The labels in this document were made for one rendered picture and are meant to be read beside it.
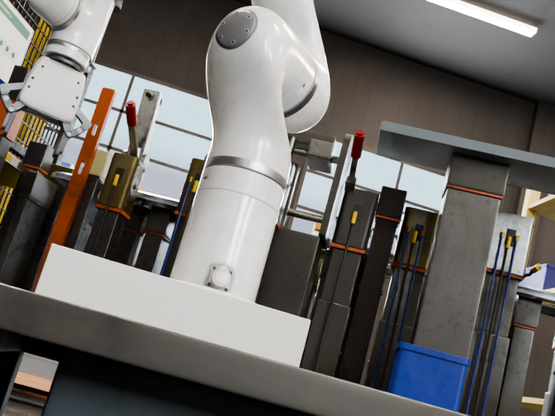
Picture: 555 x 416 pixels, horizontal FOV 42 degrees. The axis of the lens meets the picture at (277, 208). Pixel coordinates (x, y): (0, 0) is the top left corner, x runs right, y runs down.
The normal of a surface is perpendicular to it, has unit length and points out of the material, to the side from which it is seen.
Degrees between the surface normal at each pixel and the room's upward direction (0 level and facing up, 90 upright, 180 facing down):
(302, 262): 90
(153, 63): 90
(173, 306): 90
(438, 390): 90
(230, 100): 118
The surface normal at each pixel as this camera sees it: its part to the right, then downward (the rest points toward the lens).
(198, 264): -0.33, -0.38
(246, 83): -0.35, 0.28
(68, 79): 0.51, -0.11
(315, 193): 0.18, -0.18
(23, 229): 0.96, 0.23
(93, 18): 0.76, 0.03
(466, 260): -0.09, -0.26
